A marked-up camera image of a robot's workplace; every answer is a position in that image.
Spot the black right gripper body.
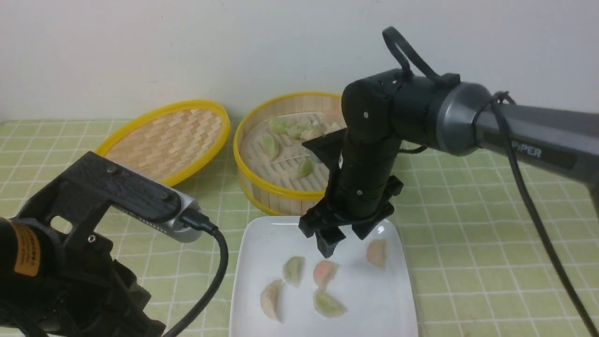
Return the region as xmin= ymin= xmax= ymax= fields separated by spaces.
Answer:
xmin=298 ymin=176 xmax=404 ymax=240

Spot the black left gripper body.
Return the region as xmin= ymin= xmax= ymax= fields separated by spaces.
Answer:
xmin=14 ymin=152 xmax=182 ymax=337

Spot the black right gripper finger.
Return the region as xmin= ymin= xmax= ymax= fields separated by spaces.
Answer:
xmin=315 ymin=227 xmax=346 ymax=259

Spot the pink dumpling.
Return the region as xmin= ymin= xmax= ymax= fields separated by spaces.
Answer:
xmin=313 ymin=260 xmax=339 ymax=290

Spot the pale green dumpling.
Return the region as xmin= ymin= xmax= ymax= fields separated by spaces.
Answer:
xmin=282 ymin=256 xmax=305 ymax=288
xmin=286 ymin=118 xmax=312 ymax=140

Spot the peach dumpling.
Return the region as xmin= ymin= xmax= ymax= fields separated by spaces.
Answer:
xmin=366 ymin=239 xmax=387 ymax=270

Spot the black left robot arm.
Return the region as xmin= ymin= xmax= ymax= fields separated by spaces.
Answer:
xmin=1 ymin=152 xmax=183 ymax=337

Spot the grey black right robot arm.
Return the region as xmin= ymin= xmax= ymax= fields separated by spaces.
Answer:
xmin=299 ymin=70 xmax=599 ymax=258

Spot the green dumpling on plate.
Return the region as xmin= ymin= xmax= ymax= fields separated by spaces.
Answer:
xmin=313 ymin=288 xmax=347 ymax=318

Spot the white square plate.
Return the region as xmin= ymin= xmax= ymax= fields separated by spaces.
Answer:
xmin=229 ymin=216 xmax=418 ymax=337

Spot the beige dumpling on plate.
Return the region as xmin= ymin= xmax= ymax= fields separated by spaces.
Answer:
xmin=260 ymin=278 xmax=285 ymax=323

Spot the green dumpling centre steamer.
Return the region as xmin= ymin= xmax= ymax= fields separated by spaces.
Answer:
xmin=295 ymin=157 xmax=313 ymax=179

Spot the white dumpling in steamer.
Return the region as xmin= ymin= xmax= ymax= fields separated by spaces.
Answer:
xmin=325 ymin=122 xmax=343 ymax=134

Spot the small cream dumpling steamer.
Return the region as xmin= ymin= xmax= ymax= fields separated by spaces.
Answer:
xmin=300 ymin=125 xmax=324 ymax=141

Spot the bamboo steamer basket yellow rim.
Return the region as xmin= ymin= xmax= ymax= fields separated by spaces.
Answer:
xmin=233 ymin=92 xmax=342 ymax=215

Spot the pale green dumpling top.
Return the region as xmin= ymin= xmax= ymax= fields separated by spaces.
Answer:
xmin=286 ymin=118 xmax=312 ymax=140

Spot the white steamer liner paper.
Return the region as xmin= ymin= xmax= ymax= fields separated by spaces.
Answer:
xmin=240 ymin=111 xmax=346 ymax=164

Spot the green dumpling left side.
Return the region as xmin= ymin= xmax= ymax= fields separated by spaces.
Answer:
xmin=260 ymin=132 xmax=280 ymax=161

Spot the green dumpling top left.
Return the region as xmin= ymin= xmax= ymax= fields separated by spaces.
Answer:
xmin=267 ymin=117 xmax=296 ymax=134

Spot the green checkered tablecloth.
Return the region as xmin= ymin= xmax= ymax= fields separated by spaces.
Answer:
xmin=0 ymin=117 xmax=598 ymax=337

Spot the bamboo steamer lid yellow rim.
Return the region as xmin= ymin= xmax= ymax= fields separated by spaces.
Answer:
xmin=96 ymin=100 xmax=231 ymax=186

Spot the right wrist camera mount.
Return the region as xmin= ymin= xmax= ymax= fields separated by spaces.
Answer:
xmin=302 ymin=128 xmax=347 ymax=174

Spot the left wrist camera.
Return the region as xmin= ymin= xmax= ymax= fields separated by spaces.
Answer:
xmin=114 ymin=189 xmax=202 ymax=243

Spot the black camera cable left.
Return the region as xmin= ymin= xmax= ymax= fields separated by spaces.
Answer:
xmin=161 ymin=211 xmax=230 ymax=337

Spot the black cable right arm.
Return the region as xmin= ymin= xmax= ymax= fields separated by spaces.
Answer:
xmin=472 ymin=90 xmax=599 ymax=337

